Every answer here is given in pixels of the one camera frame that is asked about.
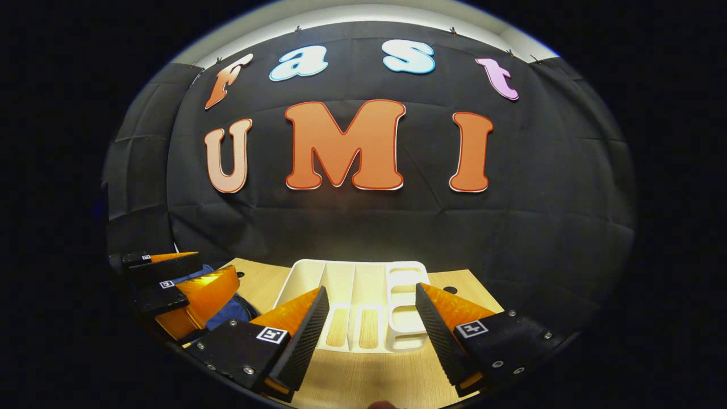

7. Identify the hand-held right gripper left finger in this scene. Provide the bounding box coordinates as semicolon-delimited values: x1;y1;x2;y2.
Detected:
185;285;330;403

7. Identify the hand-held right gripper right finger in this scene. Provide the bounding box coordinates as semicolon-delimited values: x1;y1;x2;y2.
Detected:
415;282;566;397

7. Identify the blue schoolbag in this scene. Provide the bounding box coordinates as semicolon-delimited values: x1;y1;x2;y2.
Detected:
170;264;259;333

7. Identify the white bookshelf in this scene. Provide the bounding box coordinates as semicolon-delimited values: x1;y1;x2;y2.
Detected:
273;259;431;354

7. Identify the black backdrop cloth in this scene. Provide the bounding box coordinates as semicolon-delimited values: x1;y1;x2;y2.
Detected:
101;22;637;336

